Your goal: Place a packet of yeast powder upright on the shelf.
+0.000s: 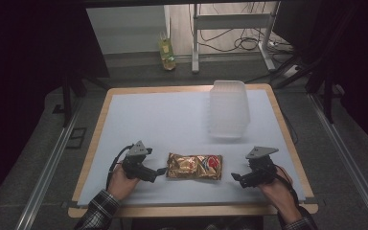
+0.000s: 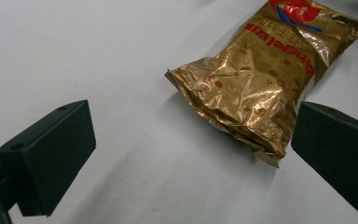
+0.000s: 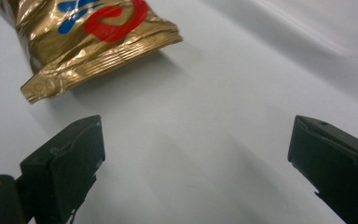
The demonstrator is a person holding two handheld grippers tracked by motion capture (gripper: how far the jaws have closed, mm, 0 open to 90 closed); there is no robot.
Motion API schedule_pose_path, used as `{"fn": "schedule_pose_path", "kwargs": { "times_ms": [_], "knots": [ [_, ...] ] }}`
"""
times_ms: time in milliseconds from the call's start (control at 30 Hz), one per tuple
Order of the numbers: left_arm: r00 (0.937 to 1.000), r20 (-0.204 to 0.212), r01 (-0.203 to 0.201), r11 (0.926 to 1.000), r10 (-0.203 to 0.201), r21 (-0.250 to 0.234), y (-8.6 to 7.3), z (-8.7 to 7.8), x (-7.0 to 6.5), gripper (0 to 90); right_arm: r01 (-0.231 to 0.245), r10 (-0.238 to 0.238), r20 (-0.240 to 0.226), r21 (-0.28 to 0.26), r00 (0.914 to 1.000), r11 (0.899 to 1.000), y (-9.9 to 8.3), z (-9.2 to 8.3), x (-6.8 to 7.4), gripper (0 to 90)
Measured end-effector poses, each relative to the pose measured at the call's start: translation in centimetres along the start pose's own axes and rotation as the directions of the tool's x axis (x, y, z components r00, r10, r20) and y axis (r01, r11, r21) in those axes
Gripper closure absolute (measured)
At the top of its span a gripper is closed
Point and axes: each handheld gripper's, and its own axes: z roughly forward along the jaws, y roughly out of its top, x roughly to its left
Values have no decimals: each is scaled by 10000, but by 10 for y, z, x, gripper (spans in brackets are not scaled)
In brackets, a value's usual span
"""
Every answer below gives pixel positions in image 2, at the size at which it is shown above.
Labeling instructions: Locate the gold foil packet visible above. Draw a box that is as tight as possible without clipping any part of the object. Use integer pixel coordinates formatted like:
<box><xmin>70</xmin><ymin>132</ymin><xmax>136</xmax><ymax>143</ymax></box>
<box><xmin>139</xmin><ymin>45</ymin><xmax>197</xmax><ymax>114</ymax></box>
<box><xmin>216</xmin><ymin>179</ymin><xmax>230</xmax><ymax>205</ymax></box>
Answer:
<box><xmin>164</xmin><ymin>0</ymin><xmax>358</xmax><ymax>169</ymax></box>

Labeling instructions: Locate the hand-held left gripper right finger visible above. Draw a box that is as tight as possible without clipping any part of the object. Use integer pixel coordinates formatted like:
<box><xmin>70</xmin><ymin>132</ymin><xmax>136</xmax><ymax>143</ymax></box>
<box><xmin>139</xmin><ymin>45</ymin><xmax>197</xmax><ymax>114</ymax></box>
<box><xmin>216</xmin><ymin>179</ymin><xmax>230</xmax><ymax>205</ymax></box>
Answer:
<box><xmin>290</xmin><ymin>101</ymin><xmax>358</xmax><ymax>217</ymax></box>

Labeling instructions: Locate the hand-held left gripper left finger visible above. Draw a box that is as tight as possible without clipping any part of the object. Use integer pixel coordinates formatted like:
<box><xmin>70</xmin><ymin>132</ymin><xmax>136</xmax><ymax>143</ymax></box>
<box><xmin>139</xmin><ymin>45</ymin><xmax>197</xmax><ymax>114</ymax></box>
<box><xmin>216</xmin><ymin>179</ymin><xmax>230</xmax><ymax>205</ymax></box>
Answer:
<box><xmin>0</xmin><ymin>99</ymin><xmax>97</xmax><ymax>217</ymax></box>

